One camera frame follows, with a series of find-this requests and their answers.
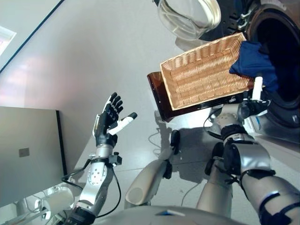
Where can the grey partition panel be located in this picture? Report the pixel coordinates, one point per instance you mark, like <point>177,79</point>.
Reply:
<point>30,131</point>

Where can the grey wall socket plate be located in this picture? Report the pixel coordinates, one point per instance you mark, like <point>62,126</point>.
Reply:
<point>24,152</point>

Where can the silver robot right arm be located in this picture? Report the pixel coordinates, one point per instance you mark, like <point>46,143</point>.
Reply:
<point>255,159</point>

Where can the blue garment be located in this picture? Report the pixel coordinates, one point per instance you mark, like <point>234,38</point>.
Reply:
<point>253,61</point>

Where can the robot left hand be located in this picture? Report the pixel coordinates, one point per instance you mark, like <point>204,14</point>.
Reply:
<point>104,126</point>

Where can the robot right leg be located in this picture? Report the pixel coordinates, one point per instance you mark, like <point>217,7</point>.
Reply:
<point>211,194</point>

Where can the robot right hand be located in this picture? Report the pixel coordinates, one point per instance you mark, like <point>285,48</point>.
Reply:
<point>253,107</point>

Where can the grey robot torso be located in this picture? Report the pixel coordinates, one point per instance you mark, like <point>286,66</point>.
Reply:
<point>164,216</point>

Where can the round glass washer door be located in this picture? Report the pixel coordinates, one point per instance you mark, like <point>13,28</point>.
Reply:
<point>187,16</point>

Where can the white framed lit window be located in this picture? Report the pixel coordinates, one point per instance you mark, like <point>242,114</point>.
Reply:
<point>5,39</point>

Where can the grey front-load washing machine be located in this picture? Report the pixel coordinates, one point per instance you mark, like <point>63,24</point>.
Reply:
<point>281,122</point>

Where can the shallow wicker laundry basket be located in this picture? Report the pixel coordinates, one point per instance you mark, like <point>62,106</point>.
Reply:
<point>204,75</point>

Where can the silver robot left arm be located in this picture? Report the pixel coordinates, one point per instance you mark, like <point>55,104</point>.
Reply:
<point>96,180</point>

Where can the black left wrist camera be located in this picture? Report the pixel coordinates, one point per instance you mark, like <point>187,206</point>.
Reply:
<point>115,159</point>

